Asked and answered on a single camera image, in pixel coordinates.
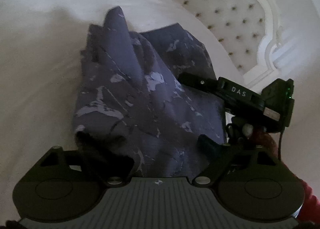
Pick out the cream tufted headboard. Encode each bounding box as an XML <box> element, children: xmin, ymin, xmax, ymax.
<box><xmin>174</xmin><ymin>0</ymin><xmax>297</xmax><ymax>90</ymax></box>

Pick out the purple marble pattern hoodie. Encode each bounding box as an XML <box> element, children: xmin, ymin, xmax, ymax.
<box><xmin>73</xmin><ymin>7</ymin><xmax>225</xmax><ymax>179</ymax></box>

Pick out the black camera box with cable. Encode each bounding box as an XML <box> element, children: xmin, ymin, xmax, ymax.
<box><xmin>261</xmin><ymin>78</ymin><xmax>295</xmax><ymax>161</ymax></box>

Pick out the red sleeve forearm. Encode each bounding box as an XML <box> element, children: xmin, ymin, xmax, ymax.
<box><xmin>256</xmin><ymin>132</ymin><xmax>319</xmax><ymax>228</ymax></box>

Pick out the white embroidered bedspread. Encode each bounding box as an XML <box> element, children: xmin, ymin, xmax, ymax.
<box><xmin>0</xmin><ymin>0</ymin><xmax>320</xmax><ymax>219</ymax></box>

